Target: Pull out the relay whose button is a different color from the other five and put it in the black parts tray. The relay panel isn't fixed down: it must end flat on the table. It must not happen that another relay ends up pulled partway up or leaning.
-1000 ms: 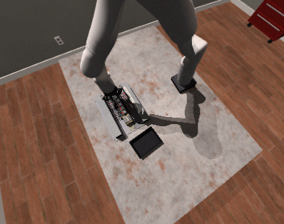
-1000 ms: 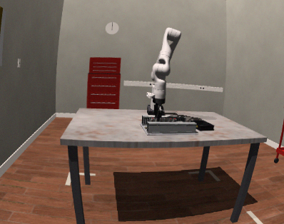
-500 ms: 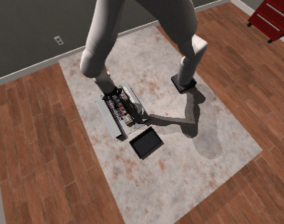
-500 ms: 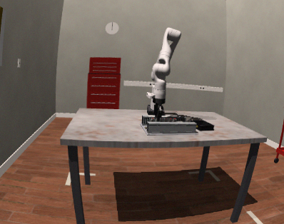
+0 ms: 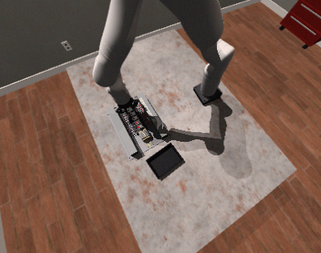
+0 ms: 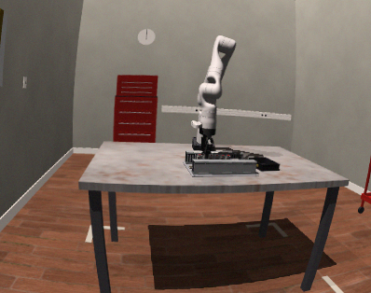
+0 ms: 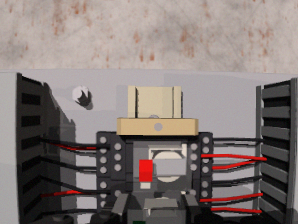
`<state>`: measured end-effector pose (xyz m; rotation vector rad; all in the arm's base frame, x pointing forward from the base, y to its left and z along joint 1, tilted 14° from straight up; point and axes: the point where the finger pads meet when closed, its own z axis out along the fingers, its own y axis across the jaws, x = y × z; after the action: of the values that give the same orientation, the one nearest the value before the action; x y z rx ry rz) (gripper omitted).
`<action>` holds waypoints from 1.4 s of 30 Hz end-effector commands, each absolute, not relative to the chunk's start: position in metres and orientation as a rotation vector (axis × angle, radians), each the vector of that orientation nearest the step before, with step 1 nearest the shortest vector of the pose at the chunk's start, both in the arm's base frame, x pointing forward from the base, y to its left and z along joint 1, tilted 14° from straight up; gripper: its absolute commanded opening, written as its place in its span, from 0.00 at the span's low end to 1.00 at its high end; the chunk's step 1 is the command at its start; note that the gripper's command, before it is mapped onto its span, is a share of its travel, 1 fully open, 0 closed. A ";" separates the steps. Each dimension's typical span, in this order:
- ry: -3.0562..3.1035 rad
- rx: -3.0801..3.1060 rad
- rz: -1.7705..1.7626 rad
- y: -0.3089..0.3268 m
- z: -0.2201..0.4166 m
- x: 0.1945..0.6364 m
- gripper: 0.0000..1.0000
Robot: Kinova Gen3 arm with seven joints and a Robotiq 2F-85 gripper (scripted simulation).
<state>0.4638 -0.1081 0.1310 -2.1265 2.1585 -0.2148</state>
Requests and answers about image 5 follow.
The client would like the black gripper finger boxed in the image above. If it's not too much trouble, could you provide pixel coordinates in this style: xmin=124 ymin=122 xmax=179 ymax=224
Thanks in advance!
xmin=130 ymin=97 xmax=139 ymax=111
xmin=114 ymin=107 xmax=129 ymax=114

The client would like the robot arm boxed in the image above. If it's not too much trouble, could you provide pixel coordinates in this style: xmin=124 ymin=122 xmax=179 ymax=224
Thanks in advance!
xmin=93 ymin=0 xmax=235 ymax=105

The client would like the grey relay panel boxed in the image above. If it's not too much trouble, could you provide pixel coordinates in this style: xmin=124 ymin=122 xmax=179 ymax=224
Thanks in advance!
xmin=107 ymin=92 xmax=169 ymax=160

